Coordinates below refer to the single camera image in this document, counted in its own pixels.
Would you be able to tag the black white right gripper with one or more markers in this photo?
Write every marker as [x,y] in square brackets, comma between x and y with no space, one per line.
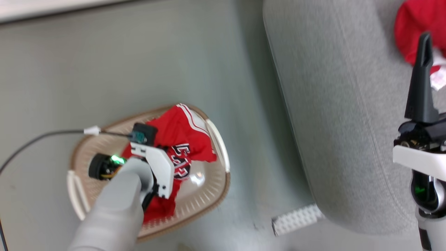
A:
[425,153]

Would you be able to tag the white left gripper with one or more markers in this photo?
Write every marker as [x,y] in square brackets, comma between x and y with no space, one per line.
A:
[162,167]

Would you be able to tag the red jersey with white stripes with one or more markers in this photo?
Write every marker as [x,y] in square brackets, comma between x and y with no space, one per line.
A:
[174,125]

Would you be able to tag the plain red garment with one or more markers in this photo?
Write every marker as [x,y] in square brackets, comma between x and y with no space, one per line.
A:
[411,28]

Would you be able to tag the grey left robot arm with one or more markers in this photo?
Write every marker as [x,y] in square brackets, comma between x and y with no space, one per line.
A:
[111,216]

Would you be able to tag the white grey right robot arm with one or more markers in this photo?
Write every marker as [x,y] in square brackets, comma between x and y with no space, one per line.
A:
[433,223]

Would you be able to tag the beige perforated laundry basket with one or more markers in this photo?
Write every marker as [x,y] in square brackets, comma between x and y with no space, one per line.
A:
[204,195]

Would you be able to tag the light grey fabric sofa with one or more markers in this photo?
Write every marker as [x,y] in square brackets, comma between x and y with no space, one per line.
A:
[331,104]

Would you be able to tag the white studded block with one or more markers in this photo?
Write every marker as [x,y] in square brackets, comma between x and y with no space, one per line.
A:
[296,219]

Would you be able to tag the dark grey baseboard strip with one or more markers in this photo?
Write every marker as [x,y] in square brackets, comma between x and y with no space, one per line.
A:
[35,17]

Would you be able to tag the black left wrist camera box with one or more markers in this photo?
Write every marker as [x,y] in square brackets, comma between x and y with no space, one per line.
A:
[146,130]

